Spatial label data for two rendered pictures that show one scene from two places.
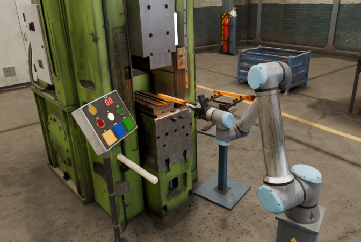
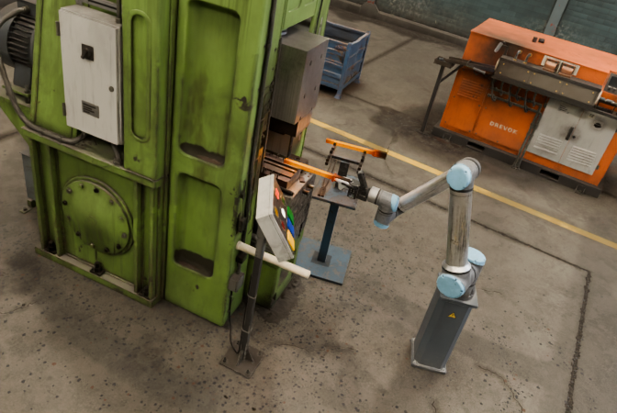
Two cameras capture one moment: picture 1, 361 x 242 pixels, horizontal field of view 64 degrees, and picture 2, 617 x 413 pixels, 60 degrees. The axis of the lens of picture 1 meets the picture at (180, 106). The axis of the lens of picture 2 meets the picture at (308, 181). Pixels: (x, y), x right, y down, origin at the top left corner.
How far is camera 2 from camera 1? 1.68 m
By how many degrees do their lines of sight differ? 30
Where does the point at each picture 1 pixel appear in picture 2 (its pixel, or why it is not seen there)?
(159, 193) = (274, 280)
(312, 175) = (480, 259)
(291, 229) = (452, 306)
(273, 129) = (465, 226)
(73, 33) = (185, 80)
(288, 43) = not seen: outside the picture
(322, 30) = not seen: outside the picture
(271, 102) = (468, 202)
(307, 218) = (468, 295)
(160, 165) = not seen: hidden behind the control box
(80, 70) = (183, 130)
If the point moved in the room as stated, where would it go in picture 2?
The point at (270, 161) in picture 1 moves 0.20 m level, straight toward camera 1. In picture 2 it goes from (456, 253) to (470, 280)
